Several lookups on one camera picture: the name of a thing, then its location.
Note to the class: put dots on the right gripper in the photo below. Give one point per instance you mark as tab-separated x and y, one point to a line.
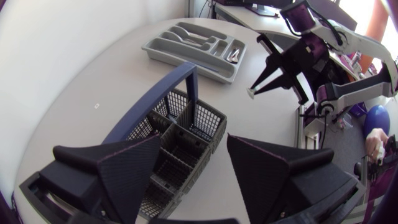
298	62

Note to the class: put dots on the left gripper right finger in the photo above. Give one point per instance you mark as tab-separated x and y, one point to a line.
267	180

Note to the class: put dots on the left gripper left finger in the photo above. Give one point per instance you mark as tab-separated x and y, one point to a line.
118	174

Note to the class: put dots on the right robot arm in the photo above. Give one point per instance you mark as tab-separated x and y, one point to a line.
351	62

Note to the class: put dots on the grey cutlery basket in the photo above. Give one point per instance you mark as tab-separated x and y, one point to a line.
183	146

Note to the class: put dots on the grey cutlery tray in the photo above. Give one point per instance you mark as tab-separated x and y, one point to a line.
199	49

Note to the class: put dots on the steel spoon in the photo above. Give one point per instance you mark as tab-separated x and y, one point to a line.
237	56
231	56

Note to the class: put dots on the blue ball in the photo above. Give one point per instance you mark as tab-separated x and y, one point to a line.
377	119

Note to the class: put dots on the person's hand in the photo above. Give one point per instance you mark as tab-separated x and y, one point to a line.
375	143

